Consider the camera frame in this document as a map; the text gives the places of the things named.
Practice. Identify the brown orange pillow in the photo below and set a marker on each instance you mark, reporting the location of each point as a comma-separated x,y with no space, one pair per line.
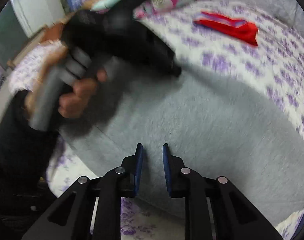
45,35

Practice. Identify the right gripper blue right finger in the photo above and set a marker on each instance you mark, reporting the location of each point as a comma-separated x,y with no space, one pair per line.
214,208

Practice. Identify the floral folded blanket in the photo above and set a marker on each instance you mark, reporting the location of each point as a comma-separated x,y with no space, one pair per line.
147,8

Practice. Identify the window with white frame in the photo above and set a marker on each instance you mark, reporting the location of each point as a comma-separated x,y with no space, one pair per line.
20,20

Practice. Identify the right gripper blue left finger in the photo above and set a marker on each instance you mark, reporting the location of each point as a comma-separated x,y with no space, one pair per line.
91,208

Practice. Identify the red striped folded garment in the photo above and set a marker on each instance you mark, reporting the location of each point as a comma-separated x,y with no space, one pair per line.
234,27

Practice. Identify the person left hand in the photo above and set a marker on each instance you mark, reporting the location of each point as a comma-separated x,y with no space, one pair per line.
72,104

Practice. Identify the purple floral bedspread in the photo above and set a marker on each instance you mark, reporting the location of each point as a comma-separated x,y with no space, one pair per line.
274,69

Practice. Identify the grey sweatpants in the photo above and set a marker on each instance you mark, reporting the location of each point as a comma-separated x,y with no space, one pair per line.
217,125

